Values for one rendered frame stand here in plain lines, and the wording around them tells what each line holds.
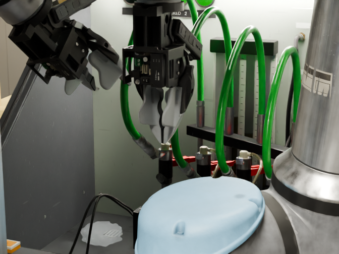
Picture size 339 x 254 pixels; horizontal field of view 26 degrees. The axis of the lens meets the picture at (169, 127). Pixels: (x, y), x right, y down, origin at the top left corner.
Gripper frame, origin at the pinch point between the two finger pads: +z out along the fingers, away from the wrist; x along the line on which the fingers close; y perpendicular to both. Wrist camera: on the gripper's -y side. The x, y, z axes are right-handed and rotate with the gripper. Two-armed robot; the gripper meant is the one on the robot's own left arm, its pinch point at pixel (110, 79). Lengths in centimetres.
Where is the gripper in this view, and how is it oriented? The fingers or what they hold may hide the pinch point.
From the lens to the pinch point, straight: 123.2
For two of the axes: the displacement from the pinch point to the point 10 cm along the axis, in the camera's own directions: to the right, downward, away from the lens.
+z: 5.2, 5.7, 6.3
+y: -2.9, 8.2, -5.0
